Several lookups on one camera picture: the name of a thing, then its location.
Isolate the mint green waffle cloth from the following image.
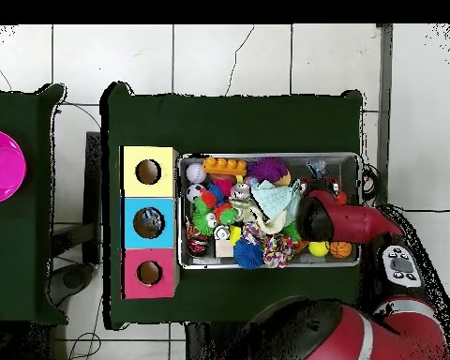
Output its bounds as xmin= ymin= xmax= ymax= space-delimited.
xmin=250 ymin=178 xmax=302 ymax=222

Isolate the colourful patterned cloth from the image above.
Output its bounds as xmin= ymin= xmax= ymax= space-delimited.
xmin=261 ymin=234 xmax=298 ymax=270

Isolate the silver mesh bin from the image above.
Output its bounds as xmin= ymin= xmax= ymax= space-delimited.
xmin=176 ymin=152 xmax=363 ymax=271

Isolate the wooden box with three holes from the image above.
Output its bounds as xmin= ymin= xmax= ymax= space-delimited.
xmin=118 ymin=144 xmax=180 ymax=300

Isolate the yellow smiley ball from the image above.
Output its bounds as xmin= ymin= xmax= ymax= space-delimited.
xmin=307 ymin=240 xmax=330 ymax=259

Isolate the small orange basketball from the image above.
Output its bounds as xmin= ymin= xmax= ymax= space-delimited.
xmin=328 ymin=240 xmax=353 ymax=260

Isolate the purple spiky rubber ball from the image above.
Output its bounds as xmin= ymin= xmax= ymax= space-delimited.
xmin=247 ymin=157 xmax=289 ymax=186

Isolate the blue spiky rubber ball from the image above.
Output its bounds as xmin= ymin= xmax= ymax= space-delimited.
xmin=232 ymin=238 xmax=264 ymax=271

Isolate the orange plastic building block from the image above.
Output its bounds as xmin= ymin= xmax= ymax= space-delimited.
xmin=202 ymin=157 xmax=248 ymax=178

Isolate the dark green tablecloth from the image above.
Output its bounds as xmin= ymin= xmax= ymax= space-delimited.
xmin=99 ymin=81 xmax=364 ymax=331
xmin=0 ymin=82 xmax=69 ymax=326

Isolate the small white baseball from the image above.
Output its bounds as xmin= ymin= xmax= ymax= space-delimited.
xmin=186 ymin=162 xmax=208 ymax=186

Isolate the small soccer ball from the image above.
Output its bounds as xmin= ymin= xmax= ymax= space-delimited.
xmin=185 ymin=184 xmax=205 ymax=205

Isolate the black upright panel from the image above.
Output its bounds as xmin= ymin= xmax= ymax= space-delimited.
xmin=82 ymin=130 xmax=103 ymax=265

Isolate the dark grey rounded base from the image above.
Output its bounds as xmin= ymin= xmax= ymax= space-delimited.
xmin=47 ymin=262 xmax=96 ymax=307

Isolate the pink plastic bowl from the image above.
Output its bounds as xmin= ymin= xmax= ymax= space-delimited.
xmin=0 ymin=128 xmax=28 ymax=205

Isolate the thin black floor cable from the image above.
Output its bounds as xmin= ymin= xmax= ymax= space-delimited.
xmin=402 ymin=207 xmax=450 ymax=215

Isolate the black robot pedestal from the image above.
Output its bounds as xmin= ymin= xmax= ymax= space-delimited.
xmin=185 ymin=321 xmax=248 ymax=360

